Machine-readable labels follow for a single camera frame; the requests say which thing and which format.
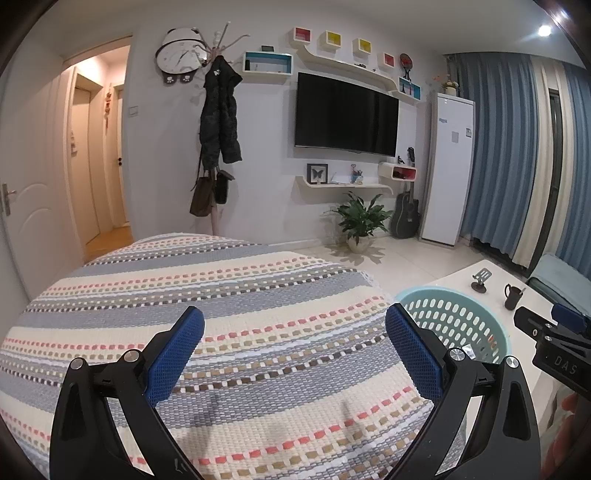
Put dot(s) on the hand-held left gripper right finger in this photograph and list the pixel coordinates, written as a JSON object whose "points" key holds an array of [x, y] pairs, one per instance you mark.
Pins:
{"points": [[413, 355]]}

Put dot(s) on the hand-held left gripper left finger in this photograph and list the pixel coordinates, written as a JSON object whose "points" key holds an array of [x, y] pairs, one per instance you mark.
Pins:
{"points": [[173, 355]]}

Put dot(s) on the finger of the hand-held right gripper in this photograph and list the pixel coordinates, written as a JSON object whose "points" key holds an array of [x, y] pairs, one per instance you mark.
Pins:
{"points": [[531, 321], [570, 318]]}

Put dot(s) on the silver foil wrapper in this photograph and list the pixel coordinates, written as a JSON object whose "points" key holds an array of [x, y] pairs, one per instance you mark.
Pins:
{"points": [[469, 353]]}

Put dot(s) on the light blue plastic basket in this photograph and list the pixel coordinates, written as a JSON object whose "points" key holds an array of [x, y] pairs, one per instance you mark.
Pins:
{"points": [[443, 291]]}

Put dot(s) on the person's right hand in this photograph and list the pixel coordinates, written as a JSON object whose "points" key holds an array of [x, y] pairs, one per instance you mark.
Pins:
{"points": [[577, 420]]}

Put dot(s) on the black mug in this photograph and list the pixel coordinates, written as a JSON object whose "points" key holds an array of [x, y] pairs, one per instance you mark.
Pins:
{"points": [[511, 300]]}

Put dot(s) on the blue cushioned seat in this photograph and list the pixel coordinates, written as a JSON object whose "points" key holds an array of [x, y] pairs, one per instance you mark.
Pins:
{"points": [[554, 272]]}

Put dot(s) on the metal phone stand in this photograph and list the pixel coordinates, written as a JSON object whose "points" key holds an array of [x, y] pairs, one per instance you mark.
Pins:
{"points": [[478, 286]]}

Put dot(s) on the striped woven blanket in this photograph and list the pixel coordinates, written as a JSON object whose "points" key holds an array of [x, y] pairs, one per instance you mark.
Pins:
{"points": [[231, 300]]}

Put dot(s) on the blue curtain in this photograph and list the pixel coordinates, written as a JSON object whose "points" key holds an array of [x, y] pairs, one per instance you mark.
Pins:
{"points": [[494, 161], [577, 184]]}

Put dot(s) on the beige curtain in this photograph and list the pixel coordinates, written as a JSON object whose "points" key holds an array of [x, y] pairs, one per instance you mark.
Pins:
{"points": [[535, 184]]}

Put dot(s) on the black acoustic guitar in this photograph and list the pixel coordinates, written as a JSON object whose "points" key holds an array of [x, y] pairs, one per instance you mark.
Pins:
{"points": [[405, 217]]}

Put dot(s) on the pink coat rack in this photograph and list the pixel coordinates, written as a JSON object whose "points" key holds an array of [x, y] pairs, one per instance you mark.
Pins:
{"points": [[214, 221]]}

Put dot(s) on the potted green plant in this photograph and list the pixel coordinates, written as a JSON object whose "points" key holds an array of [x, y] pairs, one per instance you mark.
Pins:
{"points": [[362, 217]]}

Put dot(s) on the brown hanging bag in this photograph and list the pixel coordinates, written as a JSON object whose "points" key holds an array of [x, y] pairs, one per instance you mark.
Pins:
{"points": [[201, 198]]}

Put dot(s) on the white standing air conditioner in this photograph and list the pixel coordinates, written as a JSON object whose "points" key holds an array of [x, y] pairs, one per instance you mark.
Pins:
{"points": [[445, 184]]}

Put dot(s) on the black hanging bag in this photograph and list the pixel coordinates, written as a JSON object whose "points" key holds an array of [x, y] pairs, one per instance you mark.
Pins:
{"points": [[221, 189]]}

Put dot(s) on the white cubby with red interior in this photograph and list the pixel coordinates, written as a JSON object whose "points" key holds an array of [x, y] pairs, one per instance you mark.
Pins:
{"points": [[385, 170]]}

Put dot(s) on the small colourful figurine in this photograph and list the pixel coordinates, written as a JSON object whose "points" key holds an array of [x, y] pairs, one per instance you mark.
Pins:
{"points": [[356, 175]]}

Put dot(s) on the white papers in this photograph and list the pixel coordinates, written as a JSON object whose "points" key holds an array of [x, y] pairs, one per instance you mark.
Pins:
{"points": [[340, 178]]}

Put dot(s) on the white room door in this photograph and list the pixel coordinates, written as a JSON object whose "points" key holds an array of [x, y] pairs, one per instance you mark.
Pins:
{"points": [[27, 230]]}

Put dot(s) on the white hallway door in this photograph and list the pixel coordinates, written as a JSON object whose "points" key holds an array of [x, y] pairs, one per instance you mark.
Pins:
{"points": [[120, 161], [85, 184]]}

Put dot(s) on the framed butterfly picture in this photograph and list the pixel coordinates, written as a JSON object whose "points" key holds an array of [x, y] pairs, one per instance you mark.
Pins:
{"points": [[316, 173]]}

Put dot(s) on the dark hanging coat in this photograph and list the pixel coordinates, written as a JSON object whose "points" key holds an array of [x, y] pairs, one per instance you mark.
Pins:
{"points": [[219, 115]]}

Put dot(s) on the flower vase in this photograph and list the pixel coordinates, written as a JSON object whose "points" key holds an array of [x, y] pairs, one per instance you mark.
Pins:
{"points": [[450, 87]]}

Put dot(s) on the red hanging ornament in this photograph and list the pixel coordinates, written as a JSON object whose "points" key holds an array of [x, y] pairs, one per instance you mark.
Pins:
{"points": [[108, 104]]}

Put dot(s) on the red fan ornament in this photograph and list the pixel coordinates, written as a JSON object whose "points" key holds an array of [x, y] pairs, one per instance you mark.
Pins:
{"points": [[406, 62]]}

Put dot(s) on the ceiling light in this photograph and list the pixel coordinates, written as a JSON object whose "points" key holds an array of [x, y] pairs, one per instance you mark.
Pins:
{"points": [[545, 30]]}

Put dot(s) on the long curved upper shelf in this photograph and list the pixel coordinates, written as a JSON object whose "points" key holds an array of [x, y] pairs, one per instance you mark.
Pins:
{"points": [[351, 67]]}

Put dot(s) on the white shelf box blue interior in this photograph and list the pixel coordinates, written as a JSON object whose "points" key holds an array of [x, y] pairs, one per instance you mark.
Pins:
{"points": [[251, 62]]}

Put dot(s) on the white curved wall shelf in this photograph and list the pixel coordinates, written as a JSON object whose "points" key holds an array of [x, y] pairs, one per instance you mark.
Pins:
{"points": [[341, 187]]}

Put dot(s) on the black wall television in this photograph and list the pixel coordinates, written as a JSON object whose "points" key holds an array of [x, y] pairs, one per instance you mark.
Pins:
{"points": [[346, 115]]}

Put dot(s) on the blue wall box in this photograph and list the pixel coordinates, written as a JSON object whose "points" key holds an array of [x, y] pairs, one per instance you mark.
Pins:
{"points": [[410, 88]]}

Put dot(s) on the red wall cube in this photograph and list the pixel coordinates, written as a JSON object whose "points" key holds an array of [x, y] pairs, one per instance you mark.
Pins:
{"points": [[302, 35], [389, 60]]}

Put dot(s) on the panda wall clock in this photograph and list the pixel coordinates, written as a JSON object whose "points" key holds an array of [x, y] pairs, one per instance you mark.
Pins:
{"points": [[178, 57]]}

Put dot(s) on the yellow wall cube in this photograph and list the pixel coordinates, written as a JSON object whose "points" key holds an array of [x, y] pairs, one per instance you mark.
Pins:
{"points": [[363, 46], [333, 39]]}

